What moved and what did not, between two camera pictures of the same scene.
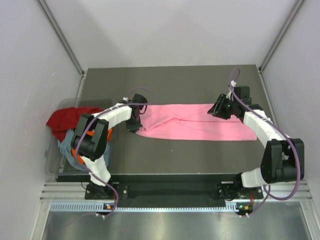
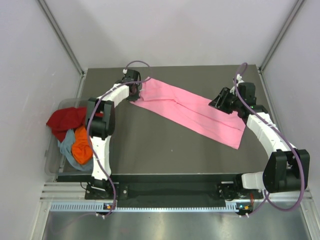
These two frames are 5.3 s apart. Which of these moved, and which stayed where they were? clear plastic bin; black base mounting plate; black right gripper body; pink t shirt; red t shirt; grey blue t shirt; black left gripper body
Moved: black right gripper body; black left gripper body; pink t shirt
Stayed: clear plastic bin; red t shirt; grey blue t shirt; black base mounting plate
